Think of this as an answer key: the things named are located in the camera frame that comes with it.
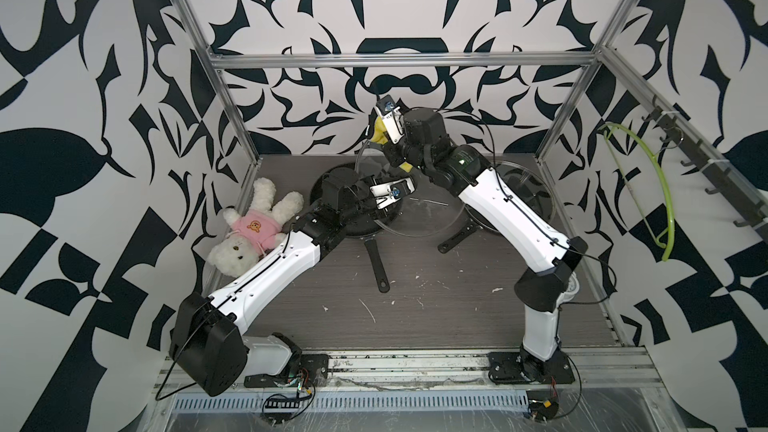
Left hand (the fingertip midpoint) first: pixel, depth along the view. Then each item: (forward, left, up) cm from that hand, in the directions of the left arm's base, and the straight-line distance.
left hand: (394, 172), depth 74 cm
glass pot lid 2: (+21, -54, -32) cm, 66 cm away
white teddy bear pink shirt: (-1, +40, -23) cm, 46 cm away
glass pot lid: (+12, -14, -34) cm, 39 cm away
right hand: (+7, +1, +9) cm, 11 cm away
